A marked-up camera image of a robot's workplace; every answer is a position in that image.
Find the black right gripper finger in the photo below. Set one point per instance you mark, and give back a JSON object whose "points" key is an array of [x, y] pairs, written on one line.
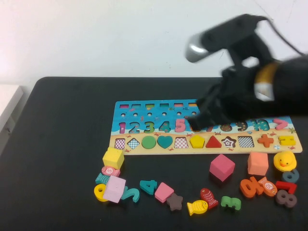
{"points": [[207, 121], [208, 101]]}

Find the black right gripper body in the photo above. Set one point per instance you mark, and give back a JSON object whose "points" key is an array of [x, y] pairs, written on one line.
{"points": [[238, 93]]}

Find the yellow pentagon puzzle piece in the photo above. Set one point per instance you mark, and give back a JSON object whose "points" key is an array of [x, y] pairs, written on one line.
{"points": [[197, 142]]}

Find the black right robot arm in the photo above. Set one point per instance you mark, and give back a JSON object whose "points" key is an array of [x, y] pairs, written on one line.
{"points": [[288, 84]]}

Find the red triangle puzzle piece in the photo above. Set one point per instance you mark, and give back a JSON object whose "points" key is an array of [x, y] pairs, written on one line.
{"points": [[213, 144]]}

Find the teal heart puzzle piece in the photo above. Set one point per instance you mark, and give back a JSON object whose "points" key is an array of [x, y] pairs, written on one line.
{"points": [[165, 142]]}

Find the orange plus sign piece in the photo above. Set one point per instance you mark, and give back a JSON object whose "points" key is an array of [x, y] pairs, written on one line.
{"points": [[265, 140]]}

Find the pink greater-than sign piece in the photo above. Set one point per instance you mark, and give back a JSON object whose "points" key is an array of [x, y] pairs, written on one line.
{"points": [[284, 124]]}

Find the green circle puzzle piece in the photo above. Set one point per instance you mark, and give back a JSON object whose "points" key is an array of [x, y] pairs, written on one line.
{"points": [[148, 142]]}

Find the yellow equals sign piece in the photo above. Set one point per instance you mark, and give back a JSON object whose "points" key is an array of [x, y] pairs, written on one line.
{"points": [[286, 137]]}

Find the red fish piece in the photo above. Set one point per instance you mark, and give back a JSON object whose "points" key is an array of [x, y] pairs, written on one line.
{"points": [[209, 196]]}

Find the pink square puzzle piece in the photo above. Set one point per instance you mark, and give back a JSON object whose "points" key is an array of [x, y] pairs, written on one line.
{"points": [[164, 192]]}

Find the yellow fish piece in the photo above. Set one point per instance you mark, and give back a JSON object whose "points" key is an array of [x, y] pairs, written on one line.
{"points": [[198, 207]]}

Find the teal number four piece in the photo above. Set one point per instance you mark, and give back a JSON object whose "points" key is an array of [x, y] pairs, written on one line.
{"points": [[149, 186]]}

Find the brown star puzzle piece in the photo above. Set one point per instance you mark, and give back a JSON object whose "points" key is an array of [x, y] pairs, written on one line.
{"points": [[175, 202]]}

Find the green number three piece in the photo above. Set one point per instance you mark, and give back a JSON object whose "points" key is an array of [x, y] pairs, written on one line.
{"points": [[234, 205]]}

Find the colourful wooden puzzle board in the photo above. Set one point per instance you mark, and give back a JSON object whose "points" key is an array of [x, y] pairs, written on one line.
{"points": [[118, 113]]}

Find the orange fish piece number ten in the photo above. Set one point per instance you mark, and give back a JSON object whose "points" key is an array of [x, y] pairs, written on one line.
{"points": [[269, 186]]}

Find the grey-blue looped number piece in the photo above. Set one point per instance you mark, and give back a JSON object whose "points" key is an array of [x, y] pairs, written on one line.
{"points": [[285, 178]]}

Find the red number seven piece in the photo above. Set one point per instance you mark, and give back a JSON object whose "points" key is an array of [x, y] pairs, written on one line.
{"points": [[286, 185]]}

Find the teal curved number piece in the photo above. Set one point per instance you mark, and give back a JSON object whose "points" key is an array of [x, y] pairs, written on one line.
{"points": [[134, 196]]}

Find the pink fish piece number five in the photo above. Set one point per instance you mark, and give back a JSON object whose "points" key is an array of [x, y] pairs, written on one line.
{"points": [[110, 171]]}

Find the brown number eight piece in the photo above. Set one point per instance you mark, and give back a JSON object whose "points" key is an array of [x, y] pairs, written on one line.
{"points": [[286, 198]]}

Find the teal fish piece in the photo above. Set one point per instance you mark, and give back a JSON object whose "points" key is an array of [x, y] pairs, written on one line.
{"points": [[102, 179]]}

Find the yellow looped number piece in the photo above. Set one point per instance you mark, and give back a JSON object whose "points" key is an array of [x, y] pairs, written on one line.
{"points": [[97, 195]]}

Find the pink wooden cube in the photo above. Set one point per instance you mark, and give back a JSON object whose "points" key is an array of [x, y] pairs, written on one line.
{"points": [[222, 168]]}

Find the salmon wooden cube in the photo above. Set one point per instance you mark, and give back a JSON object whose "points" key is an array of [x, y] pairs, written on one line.
{"points": [[258, 164]]}

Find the yellow rubber duck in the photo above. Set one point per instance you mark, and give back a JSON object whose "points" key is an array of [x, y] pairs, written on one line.
{"points": [[285, 160]]}

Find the yellow foam cube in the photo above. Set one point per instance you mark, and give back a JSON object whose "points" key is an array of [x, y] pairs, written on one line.
{"points": [[113, 158]]}

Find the light pink foam cube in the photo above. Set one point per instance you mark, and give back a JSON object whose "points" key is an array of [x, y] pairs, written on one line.
{"points": [[115, 190]]}

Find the black wrist camera silver end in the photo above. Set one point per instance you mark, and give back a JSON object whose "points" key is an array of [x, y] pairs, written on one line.
{"points": [[226, 36]]}

